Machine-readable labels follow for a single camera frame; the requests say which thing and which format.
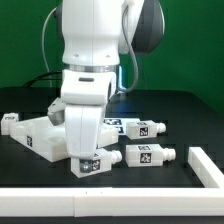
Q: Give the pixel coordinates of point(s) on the white square tabletop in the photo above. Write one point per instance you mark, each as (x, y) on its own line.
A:
(49, 141)

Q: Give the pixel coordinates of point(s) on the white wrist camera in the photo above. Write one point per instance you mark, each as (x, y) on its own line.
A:
(82, 89)

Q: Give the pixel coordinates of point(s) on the paper sheet with tags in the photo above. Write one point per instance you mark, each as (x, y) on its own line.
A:
(120, 123)

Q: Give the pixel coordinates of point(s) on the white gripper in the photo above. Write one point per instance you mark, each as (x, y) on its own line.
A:
(82, 128)

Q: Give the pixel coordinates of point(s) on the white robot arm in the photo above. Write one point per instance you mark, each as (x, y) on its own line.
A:
(96, 33)

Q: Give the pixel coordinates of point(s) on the white L-shaped obstacle wall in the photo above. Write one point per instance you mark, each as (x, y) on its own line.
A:
(88, 202)

